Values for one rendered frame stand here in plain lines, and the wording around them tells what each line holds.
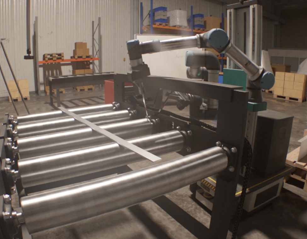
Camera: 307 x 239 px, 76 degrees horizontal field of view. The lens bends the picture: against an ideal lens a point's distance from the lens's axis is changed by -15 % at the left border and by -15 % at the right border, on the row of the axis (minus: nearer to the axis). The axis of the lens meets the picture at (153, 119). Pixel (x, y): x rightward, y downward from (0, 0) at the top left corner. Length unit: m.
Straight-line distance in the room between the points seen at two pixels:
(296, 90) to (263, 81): 7.85
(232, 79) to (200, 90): 0.86
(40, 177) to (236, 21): 1.82
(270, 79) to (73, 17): 10.81
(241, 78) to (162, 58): 4.36
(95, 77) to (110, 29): 5.94
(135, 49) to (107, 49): 10.75
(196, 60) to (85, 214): 1.21
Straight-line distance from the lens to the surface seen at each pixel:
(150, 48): 1.32
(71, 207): 0.68
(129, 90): 3.61
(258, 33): 1.85
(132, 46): 1.32
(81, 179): 2.06
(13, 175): 0.97
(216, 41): 1.36
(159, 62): 6.06
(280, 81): 9.52
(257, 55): 1.83
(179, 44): 1.47
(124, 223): 1.96
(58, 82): 6.28
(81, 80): 6.46
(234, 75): 1.93
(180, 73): 6.19
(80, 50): 10.45
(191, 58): 1.56
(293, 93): 9.37
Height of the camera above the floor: 1.27
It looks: 15 degrees down
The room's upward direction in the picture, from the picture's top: straight up
